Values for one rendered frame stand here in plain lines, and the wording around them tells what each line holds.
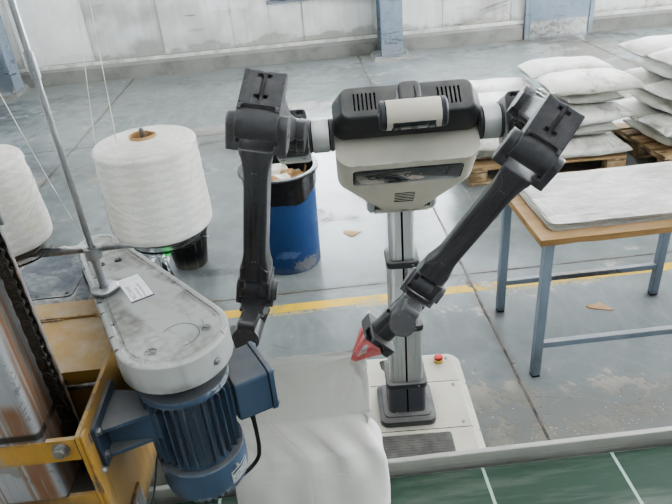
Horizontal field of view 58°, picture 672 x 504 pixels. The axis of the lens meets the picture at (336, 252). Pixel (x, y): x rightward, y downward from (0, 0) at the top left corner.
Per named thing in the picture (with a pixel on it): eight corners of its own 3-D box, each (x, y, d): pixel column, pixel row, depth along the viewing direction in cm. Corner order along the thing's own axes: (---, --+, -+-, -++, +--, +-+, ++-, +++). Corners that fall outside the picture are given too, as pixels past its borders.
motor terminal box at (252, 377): (261, 385, 117) (252, 337, 111) (284, 417, 109) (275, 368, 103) (221, 402, 113) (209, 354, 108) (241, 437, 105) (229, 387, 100)
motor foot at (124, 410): (174, 409, 107) (163, 371, 103) (163, 462, 97) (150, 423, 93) (121, 415, 107) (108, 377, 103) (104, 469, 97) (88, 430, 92)
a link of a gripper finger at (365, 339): (343, 359, 139) (370, 332, 136) (339, 340, 145) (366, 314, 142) (364, 373, 141) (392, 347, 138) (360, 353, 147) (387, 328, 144)
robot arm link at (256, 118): (294, 62, 104) (236, 54, 104) (283, 140, 103) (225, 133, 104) (309, 123, 148) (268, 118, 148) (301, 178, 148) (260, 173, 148)
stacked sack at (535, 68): (595, 66, 506) (597, 50, 500) (616, 78, 469) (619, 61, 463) (515, 73, 507) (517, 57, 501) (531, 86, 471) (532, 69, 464)
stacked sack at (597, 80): (618, 78, 470) (620, 62, 463) (643, 93, 433) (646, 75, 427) (532, 85, 471) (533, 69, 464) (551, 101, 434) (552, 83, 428)
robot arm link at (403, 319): (447, 286, 135) (414, 264, 135) (446, 303, 124) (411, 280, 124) (416, 326, 139) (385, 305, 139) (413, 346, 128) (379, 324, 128)
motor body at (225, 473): (252, 438, 119) (231, 338, 107) (248, 504, 106) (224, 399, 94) (175, 447, 119) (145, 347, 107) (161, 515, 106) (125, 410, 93)
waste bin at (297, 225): (324, 236, 417) (315, 146, 384) (329, 275, 372) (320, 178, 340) (254, 243, 416) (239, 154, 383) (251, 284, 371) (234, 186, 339)
